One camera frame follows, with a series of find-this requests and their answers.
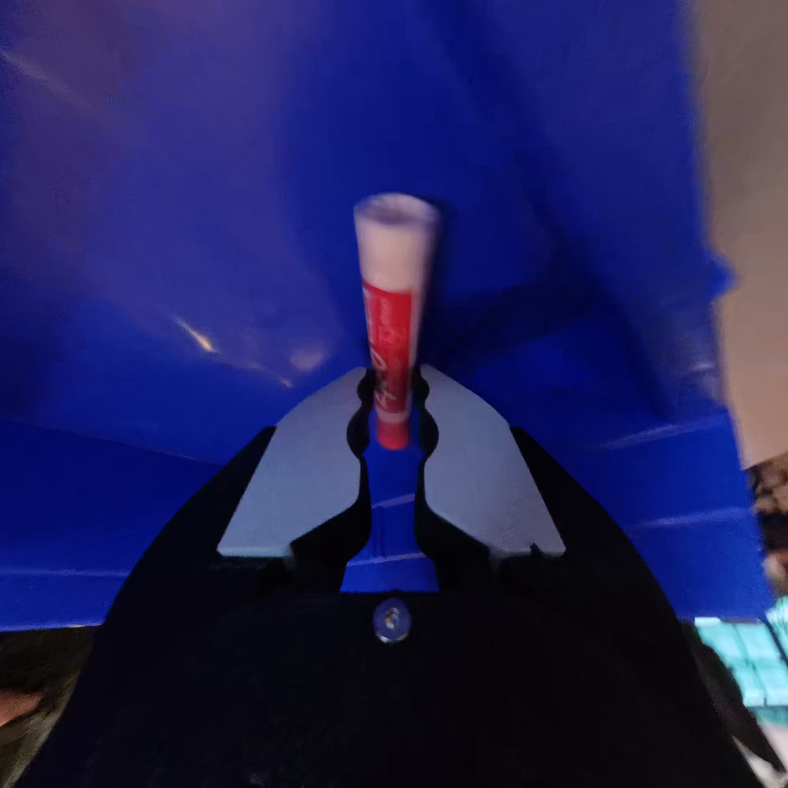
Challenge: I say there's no red dry-erase marker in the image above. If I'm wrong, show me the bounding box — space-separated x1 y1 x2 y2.
351 192 443 426

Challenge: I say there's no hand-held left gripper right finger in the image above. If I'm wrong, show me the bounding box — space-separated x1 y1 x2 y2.
415 366 568 562

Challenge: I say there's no blue plastic bin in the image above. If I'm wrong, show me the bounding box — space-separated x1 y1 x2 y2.
0 0 773 632

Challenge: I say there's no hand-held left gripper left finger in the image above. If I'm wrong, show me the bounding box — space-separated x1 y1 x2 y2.
218 367 371 562

